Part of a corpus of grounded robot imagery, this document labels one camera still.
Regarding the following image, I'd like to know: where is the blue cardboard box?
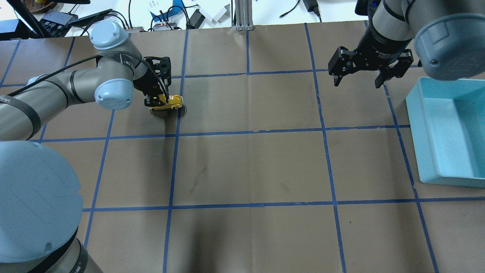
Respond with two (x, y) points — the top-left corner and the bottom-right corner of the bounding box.
(148, 2), (183, 21)

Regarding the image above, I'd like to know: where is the white folded paper box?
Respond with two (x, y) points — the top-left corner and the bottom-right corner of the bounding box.
(199, 4), (231, 22)

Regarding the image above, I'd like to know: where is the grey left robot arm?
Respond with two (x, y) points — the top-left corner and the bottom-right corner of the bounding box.
(0, 20), (183, 273)

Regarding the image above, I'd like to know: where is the black power adapter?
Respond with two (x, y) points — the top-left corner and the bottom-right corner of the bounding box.
(302, 0), (319, 13)

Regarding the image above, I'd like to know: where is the yellow toy beetle car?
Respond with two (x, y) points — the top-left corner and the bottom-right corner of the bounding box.
(149, 95), (184, 111)

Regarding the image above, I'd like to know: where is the light blue plastic bin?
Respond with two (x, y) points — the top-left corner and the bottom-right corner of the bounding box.
(406, 77), (485, 188)

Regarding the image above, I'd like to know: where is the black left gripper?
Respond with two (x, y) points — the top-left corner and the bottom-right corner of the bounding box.
(133, 56), (172, 107)

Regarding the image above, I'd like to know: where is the aluminium frame post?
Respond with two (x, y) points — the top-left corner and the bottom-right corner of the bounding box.
(233, 0), (254, 31)

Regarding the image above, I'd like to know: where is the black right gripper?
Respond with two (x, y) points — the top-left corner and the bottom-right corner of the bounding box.
(329, 46), (414, 88)

